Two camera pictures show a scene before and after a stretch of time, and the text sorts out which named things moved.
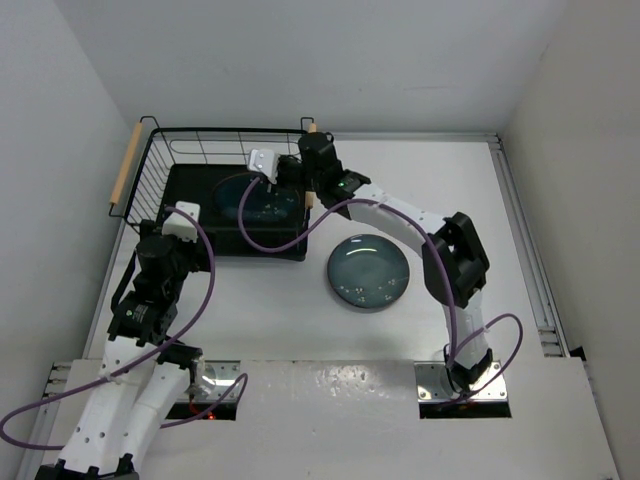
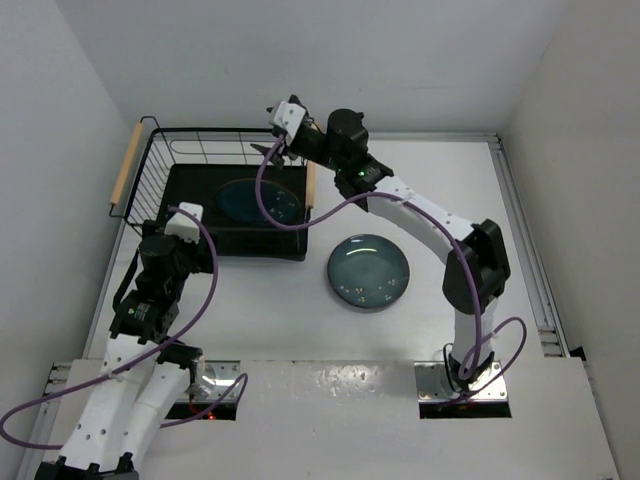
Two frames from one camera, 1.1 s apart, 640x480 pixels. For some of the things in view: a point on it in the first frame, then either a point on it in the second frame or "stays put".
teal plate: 368,271 stays put
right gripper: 280,180 to 290,149
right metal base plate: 433,384 stays put
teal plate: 267,202 stays put
